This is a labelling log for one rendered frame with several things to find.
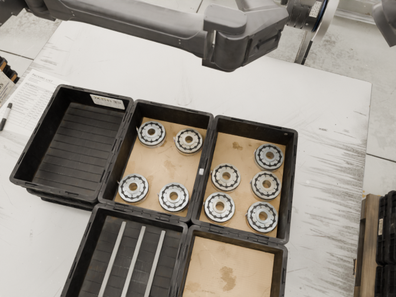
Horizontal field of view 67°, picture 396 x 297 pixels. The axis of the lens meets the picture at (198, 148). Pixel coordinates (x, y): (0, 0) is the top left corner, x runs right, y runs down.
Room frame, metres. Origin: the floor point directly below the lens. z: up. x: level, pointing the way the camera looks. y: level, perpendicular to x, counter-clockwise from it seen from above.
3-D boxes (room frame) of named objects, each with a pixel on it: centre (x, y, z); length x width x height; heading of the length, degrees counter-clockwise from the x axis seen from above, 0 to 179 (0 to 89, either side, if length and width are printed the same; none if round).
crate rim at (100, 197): (0.41, 0.13, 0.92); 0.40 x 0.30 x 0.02; 169
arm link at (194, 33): (0.45, 0.14, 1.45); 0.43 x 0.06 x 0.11; 73
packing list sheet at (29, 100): (0.75, 0.76, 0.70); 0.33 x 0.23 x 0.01; 164
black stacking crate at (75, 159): (0.46, 0.42, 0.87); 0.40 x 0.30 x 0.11; 169
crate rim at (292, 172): (0.35, -0.17, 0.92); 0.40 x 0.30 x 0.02; 169
